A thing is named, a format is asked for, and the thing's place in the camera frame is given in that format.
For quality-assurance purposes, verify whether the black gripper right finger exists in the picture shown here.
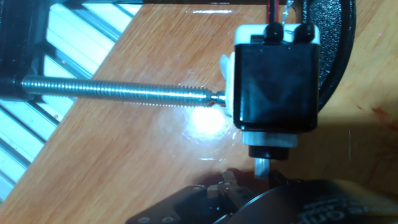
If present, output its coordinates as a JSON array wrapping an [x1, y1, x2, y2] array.
[[206, 170, 256, 210]]

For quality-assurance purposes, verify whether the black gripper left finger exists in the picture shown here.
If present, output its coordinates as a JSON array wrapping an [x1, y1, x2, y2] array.
[[126, 185, 220, 224]]

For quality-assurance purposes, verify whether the glossy wooden board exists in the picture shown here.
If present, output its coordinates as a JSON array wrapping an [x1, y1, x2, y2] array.
[[0, 0, 398, 224]]

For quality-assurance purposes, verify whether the white clamp pad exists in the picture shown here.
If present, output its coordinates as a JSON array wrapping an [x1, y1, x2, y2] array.
[[218, 52, 236, 118]]

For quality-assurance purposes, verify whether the black C-clamp steel screw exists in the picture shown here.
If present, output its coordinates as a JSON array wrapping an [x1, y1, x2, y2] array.
[[0, 0, 227, 108]]

